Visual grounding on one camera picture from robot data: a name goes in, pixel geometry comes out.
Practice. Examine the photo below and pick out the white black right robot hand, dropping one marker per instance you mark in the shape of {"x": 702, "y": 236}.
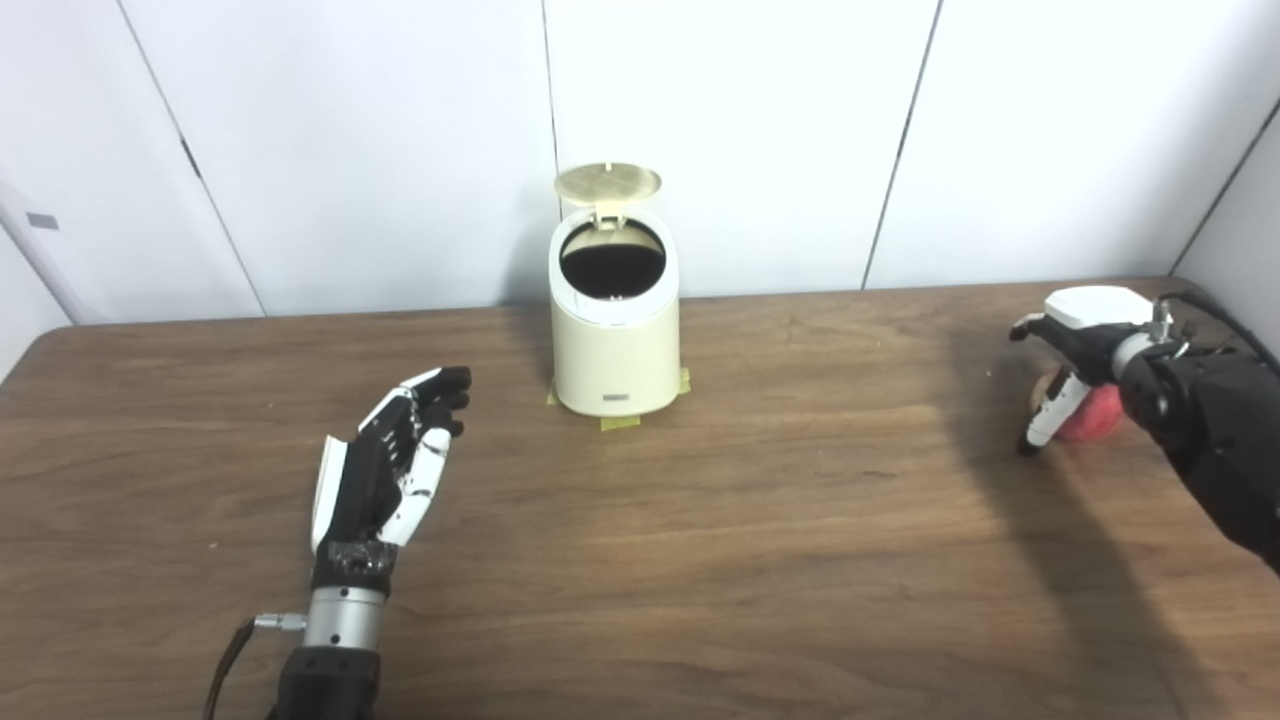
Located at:
{"x": 1095, "y": 308}

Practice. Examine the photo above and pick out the cream-colored cylindrical bin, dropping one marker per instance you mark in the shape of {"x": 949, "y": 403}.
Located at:
{"x": 615, "y": 355}

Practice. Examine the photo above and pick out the round cream bin lid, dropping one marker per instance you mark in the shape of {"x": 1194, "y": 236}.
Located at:
{"x": 605, "y": 182}

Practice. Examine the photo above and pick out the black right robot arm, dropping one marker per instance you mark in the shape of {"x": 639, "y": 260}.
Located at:
{"x": 1220, "y": 440}

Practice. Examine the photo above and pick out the red apple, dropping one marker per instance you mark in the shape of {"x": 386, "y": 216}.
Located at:
{"x": 1095, "y": 420}

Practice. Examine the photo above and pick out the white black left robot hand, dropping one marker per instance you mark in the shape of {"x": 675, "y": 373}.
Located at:
{"x": 360, "y": 490}

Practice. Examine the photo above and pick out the small grey wall sticker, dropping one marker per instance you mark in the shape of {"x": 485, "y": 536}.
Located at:
{"x": 41, "y": 221}

